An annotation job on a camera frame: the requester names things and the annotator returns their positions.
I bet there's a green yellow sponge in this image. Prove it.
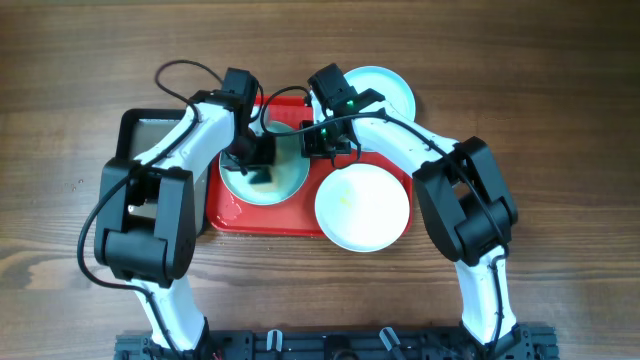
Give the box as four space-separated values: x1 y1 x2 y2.
248 167 275 192

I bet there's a light blue plate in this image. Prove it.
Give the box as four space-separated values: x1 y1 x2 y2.
308 66 417 150
219 136 310 206

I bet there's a light blue plate top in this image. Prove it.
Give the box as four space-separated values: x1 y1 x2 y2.
308 66 417 150

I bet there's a white plate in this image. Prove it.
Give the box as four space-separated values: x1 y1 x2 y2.
314 164 410 253

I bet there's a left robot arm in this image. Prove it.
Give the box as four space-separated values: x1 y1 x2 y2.
86 90 267 359

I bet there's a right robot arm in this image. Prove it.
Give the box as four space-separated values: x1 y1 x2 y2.
310 89 518 348

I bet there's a red plastic tray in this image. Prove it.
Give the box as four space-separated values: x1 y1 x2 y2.
205 96 413 237

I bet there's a black metal tray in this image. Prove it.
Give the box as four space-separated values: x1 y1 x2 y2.
116 108 211 236

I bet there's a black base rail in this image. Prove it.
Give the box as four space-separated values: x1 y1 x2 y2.
113 325 559 360

